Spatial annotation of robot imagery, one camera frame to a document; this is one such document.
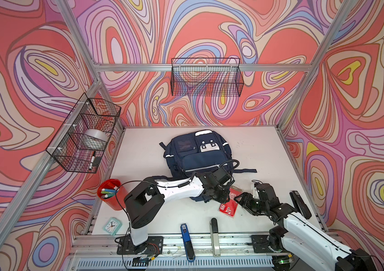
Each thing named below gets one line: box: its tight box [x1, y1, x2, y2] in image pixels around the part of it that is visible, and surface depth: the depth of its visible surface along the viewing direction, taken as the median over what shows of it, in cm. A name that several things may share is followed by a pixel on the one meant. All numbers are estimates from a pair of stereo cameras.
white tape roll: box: [79, 128, 109, 151], surface depth 74 cm
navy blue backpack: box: [159, 129, 258, 204], surface depth 97 cm
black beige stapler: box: [209, 217, 221, 257], surface depth 75 cm
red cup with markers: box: [97, 178, 129, 211], surface depth 81 cm
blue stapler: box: [180, 223, 196, 263], surface depth 74 cm
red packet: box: [218, 185, 243, 218], surface depth 86 cm
